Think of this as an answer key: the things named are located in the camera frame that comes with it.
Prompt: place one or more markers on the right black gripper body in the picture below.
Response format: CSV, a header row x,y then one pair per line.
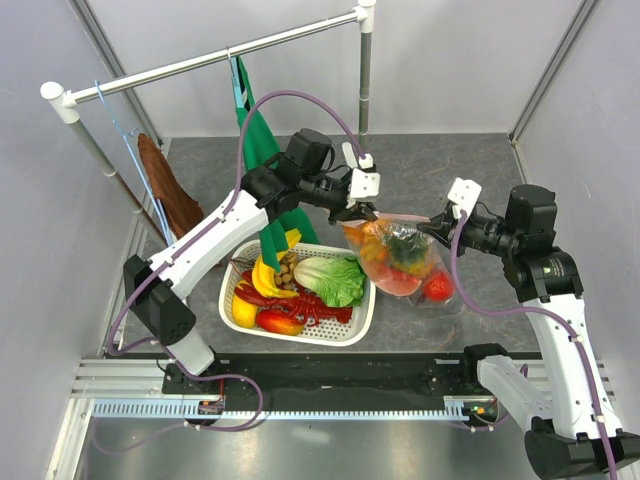
x,y
487,234

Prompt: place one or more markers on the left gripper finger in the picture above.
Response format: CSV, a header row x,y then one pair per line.
x,y
345,215
365,210

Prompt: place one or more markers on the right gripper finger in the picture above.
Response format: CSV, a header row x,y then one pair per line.
x,y
442,220
442,234

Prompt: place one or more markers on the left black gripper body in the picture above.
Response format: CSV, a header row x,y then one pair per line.
x,y
325,192

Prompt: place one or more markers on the orange toy pumpkin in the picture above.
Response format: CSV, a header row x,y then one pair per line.
x,y
373,240

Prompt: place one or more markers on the clear pink zip top bag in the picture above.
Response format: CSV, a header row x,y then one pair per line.
x,y
374,269

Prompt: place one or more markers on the toy watermelon slice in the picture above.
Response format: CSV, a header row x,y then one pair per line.
x,y
398,283

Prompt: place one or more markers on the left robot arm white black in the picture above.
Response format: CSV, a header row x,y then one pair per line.
x,y
156,289

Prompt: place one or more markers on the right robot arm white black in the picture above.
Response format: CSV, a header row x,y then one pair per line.
x,y
574,431

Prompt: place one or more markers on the green toy lettuce leaf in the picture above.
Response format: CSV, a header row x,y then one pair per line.
x,y
338,281

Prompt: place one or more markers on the green shirt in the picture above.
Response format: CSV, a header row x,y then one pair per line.
x,y
259,146

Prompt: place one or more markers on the brown toy nut cluster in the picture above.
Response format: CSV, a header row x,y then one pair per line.
x,y
285,278

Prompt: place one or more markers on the yellow toy bananas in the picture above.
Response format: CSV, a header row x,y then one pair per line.
x,y
263,275

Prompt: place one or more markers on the red toy lobster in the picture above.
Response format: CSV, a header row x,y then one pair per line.
x,y
303,306

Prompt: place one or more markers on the white perforated plastic basket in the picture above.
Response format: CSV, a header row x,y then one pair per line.
x,y
330,332

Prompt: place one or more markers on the blue hanger with shirt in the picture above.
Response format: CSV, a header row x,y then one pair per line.
x,y
240,83

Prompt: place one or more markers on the red yellow toy mango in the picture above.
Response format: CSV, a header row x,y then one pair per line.
x,y
278,322

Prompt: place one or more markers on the yellow toy lemon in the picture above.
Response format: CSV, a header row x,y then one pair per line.
x,y
244,313

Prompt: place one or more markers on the brown cloth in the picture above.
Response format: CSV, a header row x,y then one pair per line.
x,y
182,211

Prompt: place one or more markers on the white clothes rack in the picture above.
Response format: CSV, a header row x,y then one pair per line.
x,y
170,60

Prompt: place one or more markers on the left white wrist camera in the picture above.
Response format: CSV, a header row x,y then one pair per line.
x,y
365,180

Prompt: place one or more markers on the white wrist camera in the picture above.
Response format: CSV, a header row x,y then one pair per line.
x,y
365,180
463,195

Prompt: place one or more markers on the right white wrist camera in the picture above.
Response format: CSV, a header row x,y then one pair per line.
x,y
463,195

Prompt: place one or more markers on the white slotted cable duct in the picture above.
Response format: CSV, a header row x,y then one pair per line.
x,y
180,409

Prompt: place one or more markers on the light blue wire hanger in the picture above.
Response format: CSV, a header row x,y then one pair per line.
x,y
126,137

